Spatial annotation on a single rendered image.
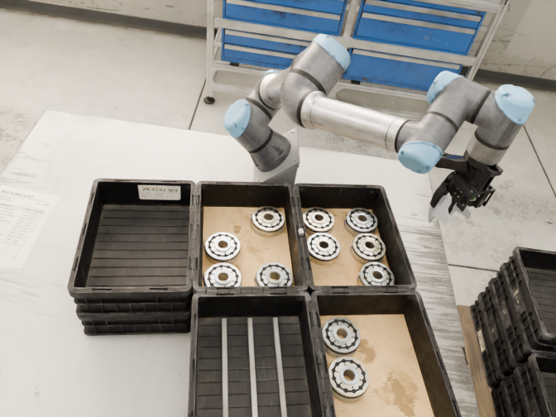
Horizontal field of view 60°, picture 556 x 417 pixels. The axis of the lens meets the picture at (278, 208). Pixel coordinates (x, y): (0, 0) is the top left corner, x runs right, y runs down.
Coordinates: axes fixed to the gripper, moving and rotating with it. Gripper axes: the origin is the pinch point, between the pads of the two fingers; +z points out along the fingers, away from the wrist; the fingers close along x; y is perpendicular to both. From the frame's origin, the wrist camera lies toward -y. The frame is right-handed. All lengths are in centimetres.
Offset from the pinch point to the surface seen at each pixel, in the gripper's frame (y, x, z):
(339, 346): 10.8, -25.5, 31.0
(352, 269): -10.9, -8.4, 32.1
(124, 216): -52, -66, 35
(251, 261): -23, -36, 34
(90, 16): -345, -36, 105
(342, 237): -22.6, -5.3, 31.6
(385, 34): -166, 111, 37
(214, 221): -41, -41, 34
